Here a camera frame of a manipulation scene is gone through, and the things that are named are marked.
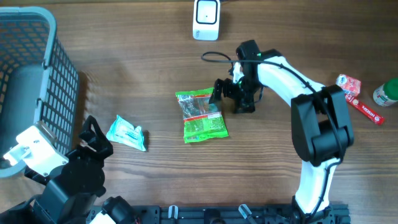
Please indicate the grey plastic mesh basket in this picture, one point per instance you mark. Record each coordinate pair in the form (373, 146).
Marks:
(39, 82)

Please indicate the small red sauce sachet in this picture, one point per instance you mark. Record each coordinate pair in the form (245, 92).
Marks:
(351, 86)

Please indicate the green clear snack bag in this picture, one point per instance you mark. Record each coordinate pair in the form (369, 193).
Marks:
(202, 120)

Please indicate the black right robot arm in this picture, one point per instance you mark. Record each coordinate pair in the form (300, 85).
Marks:
(321, 130)

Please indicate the green lid jar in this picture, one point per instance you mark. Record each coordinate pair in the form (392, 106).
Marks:
(386, 94)

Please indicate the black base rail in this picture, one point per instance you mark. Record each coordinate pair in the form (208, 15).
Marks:
(217, 214)

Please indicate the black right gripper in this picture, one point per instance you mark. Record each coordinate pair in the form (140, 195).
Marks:
(247, 103)

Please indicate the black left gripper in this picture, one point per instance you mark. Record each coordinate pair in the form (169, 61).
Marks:
(100, 156)

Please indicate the white barcode scanner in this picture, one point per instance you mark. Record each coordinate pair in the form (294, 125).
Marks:
(206, 20)

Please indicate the light blue small packet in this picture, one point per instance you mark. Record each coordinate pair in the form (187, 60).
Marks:
(123, 132)

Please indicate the red Nescafe coffee stick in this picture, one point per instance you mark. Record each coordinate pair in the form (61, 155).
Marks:
(365, 110)

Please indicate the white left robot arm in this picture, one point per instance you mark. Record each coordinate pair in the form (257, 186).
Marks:
(70, 189)

